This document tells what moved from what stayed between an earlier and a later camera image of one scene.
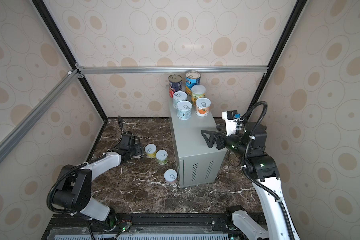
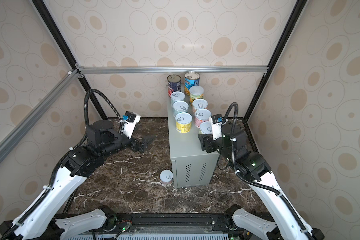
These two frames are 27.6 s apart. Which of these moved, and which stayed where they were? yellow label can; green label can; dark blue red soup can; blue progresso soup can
Moved: green label can
Stayed: blue progresso soup can; yellow label can; dark blue red soup can
